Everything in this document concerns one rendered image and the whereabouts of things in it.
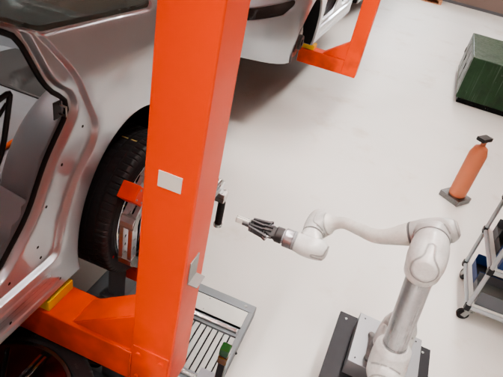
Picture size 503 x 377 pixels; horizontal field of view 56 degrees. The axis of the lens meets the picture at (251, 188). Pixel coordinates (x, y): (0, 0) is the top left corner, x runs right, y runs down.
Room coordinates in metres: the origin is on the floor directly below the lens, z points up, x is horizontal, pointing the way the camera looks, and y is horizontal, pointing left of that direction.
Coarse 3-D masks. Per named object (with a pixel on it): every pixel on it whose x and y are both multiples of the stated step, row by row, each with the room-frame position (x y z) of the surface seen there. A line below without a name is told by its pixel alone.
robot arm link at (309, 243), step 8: (304, 232) 1.71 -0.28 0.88; (312, 232) 1.71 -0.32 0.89; (320, 232) 1.74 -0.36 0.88; (296, 240) 1.66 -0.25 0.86; (304, 240) 1.65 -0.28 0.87; (312, 240) 1.66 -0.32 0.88; (320, 240) 1.67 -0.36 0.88; (296, 248) 1.64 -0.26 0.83; (304, 248) 1.63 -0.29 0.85; (312, 248) 1.63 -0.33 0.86; (320, 248) 1.63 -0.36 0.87; (328, 248) 1.65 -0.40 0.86; (304, 256) 1.63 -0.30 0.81; (312, 256) 1.62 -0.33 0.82; (320, 256) 1.62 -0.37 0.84
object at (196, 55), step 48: (192, 0) 1.02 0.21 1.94; (240, 0) 1.08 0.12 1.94; (192, 48) 1.01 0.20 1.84; (240, 48) 1.14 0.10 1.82; (192, 96) 1.01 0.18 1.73; (192, 144) 1.01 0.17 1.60; (144, 192) 1.03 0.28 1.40; (192, 192) 1.00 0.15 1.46; (144, 240) 1.03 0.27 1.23; (192, 240) 1.02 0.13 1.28; (144, 288) 1.03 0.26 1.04; (192, 288) 1.09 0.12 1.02; (144, 336) 1.03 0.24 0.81
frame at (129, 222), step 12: (144, 168) 1.57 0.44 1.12; (132, 204) 1.47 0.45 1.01; (132, 216) 1.42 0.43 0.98; (120, 228) 1.41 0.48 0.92; (132, 228) 1.40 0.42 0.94; (120, 240) 1.41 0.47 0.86; (132, 240) 1.40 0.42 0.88; (120, 252) 1.41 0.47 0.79; (132, 252) 1.41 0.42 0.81; (132, 264) 1.41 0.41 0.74
